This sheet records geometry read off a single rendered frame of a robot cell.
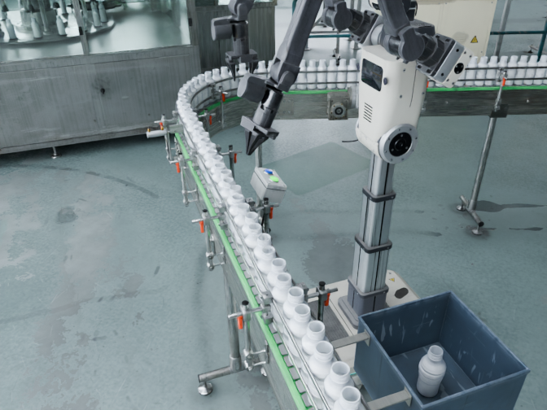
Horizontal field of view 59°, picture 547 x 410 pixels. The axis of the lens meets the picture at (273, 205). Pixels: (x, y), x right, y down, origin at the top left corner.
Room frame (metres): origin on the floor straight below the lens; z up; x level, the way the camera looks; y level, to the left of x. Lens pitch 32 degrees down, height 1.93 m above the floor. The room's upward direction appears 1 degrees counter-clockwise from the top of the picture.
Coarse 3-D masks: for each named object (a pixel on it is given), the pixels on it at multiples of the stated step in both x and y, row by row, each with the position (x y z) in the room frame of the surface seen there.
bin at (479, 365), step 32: (384, 320) 1.01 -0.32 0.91; (416, 320) 1.04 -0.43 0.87; (448, 320) 1.06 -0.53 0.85; (480, 320) 0.96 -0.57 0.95; (384, 352) 0.85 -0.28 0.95; (416, 352) 1.04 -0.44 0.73; (448, 352) 1.03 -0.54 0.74; (480, 352) 0.93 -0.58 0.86; (512, 352) 0.84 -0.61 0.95; (384, 384) 0.83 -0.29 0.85; (416, 384) 0.92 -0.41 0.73; (448, 384) 0.92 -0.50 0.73; (480, 384) 0.90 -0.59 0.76; (512, 384) 0.78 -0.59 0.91
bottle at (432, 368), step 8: (432, 352) 0.91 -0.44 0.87; (440, 352) 0.90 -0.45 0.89; (424, 360) 0.90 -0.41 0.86; (432, 360) 0.88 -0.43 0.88; (440, 360) 0.89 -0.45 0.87; (424, 368) 0.88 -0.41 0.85; (432, 368) 0.88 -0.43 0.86; (440, 368) 0.88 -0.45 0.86; (424, 376) 0.88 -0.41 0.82; (432, 376) 0.87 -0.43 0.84; (440, 376) 0.87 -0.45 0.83; (424, 384) 0.88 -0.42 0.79; (432, 384) 0.87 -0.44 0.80; (424, 392) 0.87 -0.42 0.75; (432, 392) 0.87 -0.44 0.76
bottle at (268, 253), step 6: (264, 246) 1.02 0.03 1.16; (270, 246) 1.03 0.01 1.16; (264, 252) 1.02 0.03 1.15; (270, 252) 1.03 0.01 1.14; (264, 258) 1.00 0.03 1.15; (270, 258) 0.99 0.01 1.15; (258, 264) 1.00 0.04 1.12; (264, 264) 0.99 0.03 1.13; (270, 264) 0.99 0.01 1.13; (264, 270) 0.98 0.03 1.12; (270, 270) 0.98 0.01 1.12; (258, 276) 1.00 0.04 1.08; (264, 276) 0.98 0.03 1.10; (258, 282) 1.00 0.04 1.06; (264, 288) 0.98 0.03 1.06
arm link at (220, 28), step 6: (240, 6) 1.71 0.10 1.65; (246, 6) 1.72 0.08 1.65; (240, 12) 1.71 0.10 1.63; (246, 12) 1.71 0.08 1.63; (216, 18) 1.74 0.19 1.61; (222, 18) 1.73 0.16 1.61; (228, 18) 1.72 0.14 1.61; (234, 18) 1.72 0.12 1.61; (240, 18) 1.71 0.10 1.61; (246, 18) 1.72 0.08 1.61; (216, 24) 1.71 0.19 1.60; (222, 24) 1.72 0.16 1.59; (228, 24) 1.72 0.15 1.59; (216, 30) 1.70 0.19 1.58; (222, 30) 1.70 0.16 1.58; (228, 30) 1.71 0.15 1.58; (216, 36) 1.70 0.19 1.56; (222, 36) 1.71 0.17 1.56; (228, 36) 1.71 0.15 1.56
